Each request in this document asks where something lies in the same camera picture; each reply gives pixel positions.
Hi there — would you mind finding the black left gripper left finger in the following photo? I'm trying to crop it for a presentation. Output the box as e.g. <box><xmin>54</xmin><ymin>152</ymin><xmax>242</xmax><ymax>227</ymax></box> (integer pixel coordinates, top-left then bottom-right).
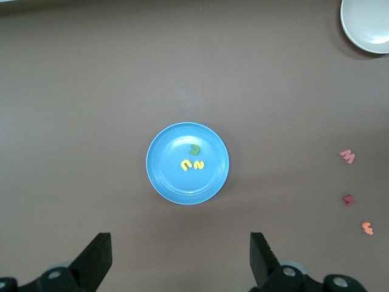
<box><xmin>0</xmin><ymin>232</ymin><xmax>112</xmax><ymax>292</ymax></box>

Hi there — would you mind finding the blue plate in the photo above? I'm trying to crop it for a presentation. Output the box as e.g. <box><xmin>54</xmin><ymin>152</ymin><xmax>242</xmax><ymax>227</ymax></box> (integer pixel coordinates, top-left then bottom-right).
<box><xmin>145</xmin><ymin>122</ymin><xmax>230</xmax><ymax>205</ymax></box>

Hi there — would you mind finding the beige plate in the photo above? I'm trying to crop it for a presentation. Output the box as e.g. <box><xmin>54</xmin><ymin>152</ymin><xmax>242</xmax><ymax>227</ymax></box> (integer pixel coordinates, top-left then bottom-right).
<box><xmin>339</xmin><ymin>0</ymin><xmax>389</xmax><ymax>55</ymax></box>

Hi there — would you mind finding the brown table cover sheet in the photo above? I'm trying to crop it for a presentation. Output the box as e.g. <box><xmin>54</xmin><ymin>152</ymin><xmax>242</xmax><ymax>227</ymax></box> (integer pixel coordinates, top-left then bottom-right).
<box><xmin>0</xmin><ymin>0</ymin><xmax>389</xmax><ymax>292</ymax></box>

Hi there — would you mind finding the pink foam letter W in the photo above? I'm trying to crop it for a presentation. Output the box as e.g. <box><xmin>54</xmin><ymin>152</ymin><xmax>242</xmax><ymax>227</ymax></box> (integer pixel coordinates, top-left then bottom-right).
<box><xmin>339</xmin><ymin>148</ymin><xmax>356</xmax><ymax>165</ymax></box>

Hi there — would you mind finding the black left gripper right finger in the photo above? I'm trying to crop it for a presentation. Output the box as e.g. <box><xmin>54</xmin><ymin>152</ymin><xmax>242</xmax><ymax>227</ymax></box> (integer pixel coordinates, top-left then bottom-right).
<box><xmin>250</xmin><ymin>232</ymin><xmax>365</xmax><ymax>292</ymax></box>

